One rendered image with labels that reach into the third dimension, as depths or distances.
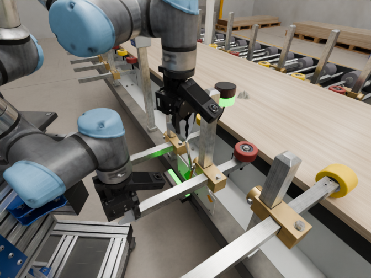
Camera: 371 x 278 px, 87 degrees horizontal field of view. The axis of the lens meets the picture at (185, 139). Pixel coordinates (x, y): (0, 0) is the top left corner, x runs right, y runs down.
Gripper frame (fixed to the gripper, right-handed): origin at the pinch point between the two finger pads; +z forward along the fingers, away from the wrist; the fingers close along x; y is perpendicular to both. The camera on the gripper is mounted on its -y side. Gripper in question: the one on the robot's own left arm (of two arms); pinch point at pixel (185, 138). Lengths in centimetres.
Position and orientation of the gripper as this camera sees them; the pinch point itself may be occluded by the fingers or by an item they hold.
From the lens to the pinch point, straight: 56.6
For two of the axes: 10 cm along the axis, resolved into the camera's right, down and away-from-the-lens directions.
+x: -6.3, 4.9, -6.1
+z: -0.1, 7.7, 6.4
